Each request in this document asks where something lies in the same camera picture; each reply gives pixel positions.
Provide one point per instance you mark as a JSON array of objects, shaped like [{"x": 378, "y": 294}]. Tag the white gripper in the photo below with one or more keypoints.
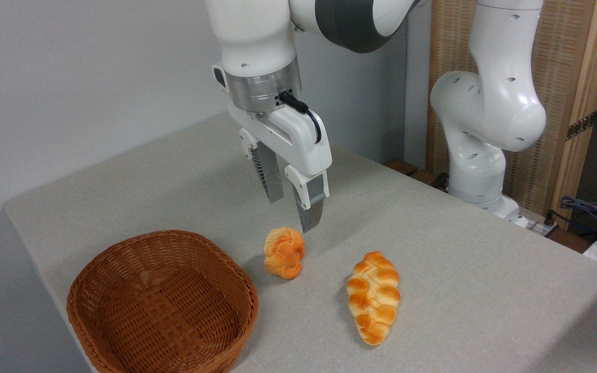
[{"x": 301, "y": 145}]

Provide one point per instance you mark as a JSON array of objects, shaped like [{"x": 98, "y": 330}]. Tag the long braided bread loaf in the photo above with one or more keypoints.
[{"x": 373, "y": 300}]

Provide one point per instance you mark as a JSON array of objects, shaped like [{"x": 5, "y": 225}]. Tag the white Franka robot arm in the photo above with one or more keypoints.
[{"x": 490, "y": 103}]

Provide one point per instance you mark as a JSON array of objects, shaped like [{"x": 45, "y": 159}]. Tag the orange knot bread roll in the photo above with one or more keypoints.
[{"x": 284, "y": 254}]

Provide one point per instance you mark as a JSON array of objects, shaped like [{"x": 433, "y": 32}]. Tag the brown wicker basket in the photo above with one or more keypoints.
[{"x": 164, "y": 311}]

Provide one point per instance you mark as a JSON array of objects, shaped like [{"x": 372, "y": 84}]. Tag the wooden woven screen panel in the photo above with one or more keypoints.
[{"x": 552, "y": 52}]

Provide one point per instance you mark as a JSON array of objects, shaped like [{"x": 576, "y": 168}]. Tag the metal screen hinge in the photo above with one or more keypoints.
[{"x": 582, "y": 125}]

